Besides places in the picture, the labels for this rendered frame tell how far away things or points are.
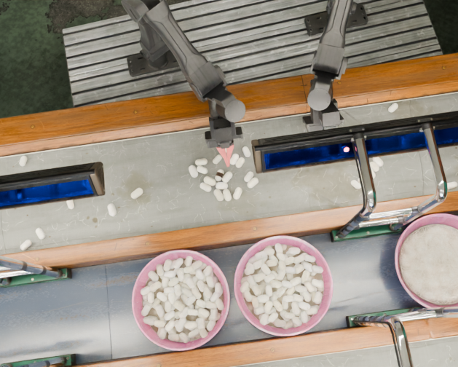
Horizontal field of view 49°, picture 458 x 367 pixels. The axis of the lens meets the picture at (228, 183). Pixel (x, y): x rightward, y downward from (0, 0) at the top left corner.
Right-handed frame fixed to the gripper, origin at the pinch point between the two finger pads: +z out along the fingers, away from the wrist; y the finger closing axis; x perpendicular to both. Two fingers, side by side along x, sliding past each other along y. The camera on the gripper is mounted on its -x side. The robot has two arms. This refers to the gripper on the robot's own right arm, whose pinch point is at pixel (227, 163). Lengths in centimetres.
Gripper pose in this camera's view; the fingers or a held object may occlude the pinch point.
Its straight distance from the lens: 140.7
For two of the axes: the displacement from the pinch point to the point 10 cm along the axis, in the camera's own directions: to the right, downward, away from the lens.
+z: 1.3, 8.9, 4.3
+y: 9.9, -1.4, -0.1
